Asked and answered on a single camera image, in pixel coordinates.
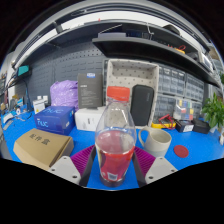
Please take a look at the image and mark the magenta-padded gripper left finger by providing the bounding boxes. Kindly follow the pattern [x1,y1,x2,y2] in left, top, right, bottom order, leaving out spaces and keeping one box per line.
[48,144,98,188]

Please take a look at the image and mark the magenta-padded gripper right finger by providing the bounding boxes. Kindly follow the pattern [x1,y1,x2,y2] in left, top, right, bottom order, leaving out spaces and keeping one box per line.
[133,145,178,188]

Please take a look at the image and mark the clear bottle with red label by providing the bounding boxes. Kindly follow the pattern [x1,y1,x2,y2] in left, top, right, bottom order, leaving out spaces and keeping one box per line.
[94,85,137,188]

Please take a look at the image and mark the flat round red coaster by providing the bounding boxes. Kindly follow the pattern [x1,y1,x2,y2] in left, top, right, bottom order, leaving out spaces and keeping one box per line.
[173,144,190,159]

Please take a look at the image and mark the beige ceramic mug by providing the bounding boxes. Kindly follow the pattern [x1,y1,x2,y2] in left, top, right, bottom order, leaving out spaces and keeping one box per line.
[137,125,173,158]

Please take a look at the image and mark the brown cardboard box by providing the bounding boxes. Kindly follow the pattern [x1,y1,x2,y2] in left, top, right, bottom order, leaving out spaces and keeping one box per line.
[13,128,75,171]

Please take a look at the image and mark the yellow multimeter with red leads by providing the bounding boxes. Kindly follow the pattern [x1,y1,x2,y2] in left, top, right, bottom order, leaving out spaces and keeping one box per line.
[150,113,177,130]

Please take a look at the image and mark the black box with white label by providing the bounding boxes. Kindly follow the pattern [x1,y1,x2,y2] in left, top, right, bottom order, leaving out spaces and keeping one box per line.
[174,119,195,134]

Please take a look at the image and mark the blue cardboard box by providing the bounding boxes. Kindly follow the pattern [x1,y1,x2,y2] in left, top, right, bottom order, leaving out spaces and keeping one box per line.
[34,105,76,136]

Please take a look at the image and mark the small white box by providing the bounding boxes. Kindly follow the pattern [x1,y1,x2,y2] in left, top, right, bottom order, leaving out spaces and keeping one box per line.
[74,106,107,132]

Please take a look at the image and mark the flat black case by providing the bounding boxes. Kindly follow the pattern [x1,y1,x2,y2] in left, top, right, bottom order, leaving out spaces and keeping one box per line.
[192,118,212,135]

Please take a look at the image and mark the clear organizer box coloured parts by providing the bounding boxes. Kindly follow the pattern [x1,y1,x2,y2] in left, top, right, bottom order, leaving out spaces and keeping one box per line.
[173,97,195,122]

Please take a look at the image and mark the black zip pouch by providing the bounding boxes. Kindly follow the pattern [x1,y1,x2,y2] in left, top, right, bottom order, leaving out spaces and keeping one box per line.
[129,84,155,127]

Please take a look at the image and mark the small white labelled card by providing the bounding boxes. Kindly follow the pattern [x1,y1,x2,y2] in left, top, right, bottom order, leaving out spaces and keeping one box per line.
[32,95,49,114]

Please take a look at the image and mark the purple plastic bag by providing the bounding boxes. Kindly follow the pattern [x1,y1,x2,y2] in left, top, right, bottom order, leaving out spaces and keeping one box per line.
[49,79,80,111]

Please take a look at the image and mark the green potted plant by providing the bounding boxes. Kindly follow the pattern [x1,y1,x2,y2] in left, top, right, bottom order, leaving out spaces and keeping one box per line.
[200,92,224,129]

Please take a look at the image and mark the dark grey upright box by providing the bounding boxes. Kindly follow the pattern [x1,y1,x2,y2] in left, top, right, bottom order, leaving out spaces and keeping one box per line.
[77,72,104,110]

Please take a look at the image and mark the beige dotted tray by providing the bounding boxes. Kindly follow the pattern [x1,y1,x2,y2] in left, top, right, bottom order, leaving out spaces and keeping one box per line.
[105,58,160,127]

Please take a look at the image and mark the teal screen monitor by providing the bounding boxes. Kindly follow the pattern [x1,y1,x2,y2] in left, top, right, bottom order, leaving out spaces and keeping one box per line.
[17,64,30,77]

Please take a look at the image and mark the dark overhead shelf unit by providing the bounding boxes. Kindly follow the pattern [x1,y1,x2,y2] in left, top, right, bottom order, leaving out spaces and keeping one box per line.
[11,11,223,89]

